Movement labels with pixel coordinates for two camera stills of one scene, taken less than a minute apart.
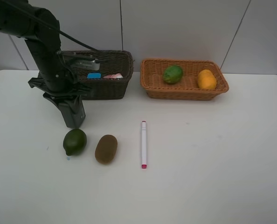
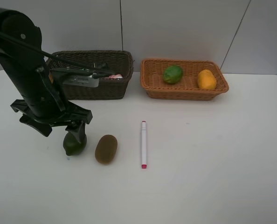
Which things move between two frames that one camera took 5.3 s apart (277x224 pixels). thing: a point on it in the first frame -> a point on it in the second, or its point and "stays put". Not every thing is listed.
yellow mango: (206, 80) stays put
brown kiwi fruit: (106, 149) stays put
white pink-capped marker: (143, 165) stays put
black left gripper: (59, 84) -> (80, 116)
